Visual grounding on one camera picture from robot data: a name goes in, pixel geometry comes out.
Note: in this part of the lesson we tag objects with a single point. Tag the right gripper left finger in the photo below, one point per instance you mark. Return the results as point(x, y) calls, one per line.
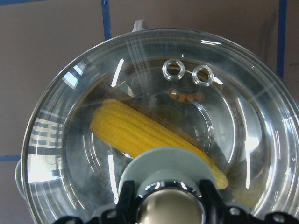
point(121, 214)

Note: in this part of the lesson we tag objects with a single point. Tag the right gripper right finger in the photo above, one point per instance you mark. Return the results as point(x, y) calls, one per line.
point(217, 212)

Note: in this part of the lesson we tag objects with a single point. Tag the yellow corn cob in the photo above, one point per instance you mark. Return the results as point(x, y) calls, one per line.
point(133, 133)

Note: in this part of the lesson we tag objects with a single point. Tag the glass pot lid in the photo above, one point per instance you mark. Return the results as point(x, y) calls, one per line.
point(217, 92)

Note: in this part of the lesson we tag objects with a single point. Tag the mint green pot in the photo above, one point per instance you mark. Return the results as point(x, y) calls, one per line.
point(139, 25)

